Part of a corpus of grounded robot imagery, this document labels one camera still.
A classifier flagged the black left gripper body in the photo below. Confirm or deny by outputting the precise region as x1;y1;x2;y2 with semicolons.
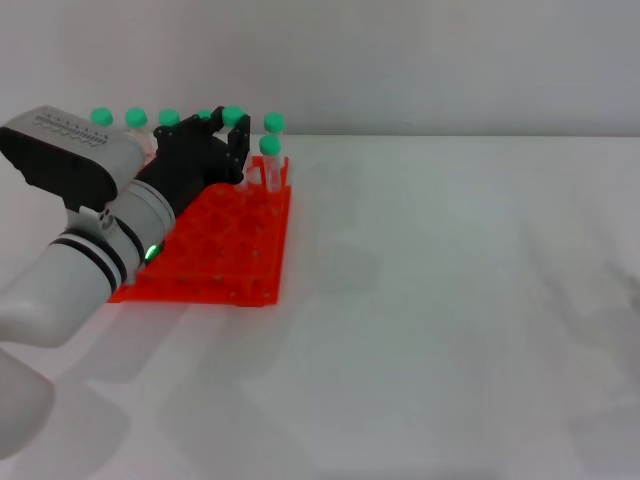
137;115;236;219

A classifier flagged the orange plastic test tube rack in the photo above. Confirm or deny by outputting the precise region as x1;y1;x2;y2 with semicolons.
107;155;292;306

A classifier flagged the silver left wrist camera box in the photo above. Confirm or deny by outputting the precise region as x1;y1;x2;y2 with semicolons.
0;104;147;214

